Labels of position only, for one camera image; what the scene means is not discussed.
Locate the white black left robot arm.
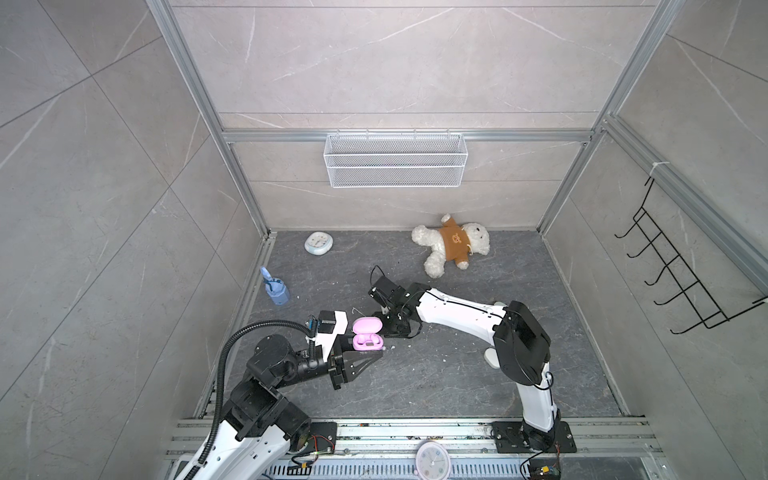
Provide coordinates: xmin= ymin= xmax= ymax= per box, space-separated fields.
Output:
xmin=179 ymin=318 xmax=383 ymax=479

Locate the black wire hook rack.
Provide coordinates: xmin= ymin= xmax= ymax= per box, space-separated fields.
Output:
xmin=613 ymin=177 xmax=767 ymax=336

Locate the pink oval earbud case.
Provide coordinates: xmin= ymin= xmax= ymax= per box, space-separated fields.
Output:
xmin=352 ymin=316 xmax=384 ymax=351

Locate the white teddy bear brown hoodie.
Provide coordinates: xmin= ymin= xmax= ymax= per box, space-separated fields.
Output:
xmin=411 ymin=214 xmax=490 ymax=279

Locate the light blue round clock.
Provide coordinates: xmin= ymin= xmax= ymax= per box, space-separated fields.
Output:
xmin=304 ymin=231 xmax=334 ymax=256

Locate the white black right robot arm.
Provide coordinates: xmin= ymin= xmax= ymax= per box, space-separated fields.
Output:
xmin=369 ymin=274 xmax=561 ymax=451

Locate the white wire mesh basket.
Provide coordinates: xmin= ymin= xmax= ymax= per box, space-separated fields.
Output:
xmin=323 ymin=132 xmax=469 ymax=188

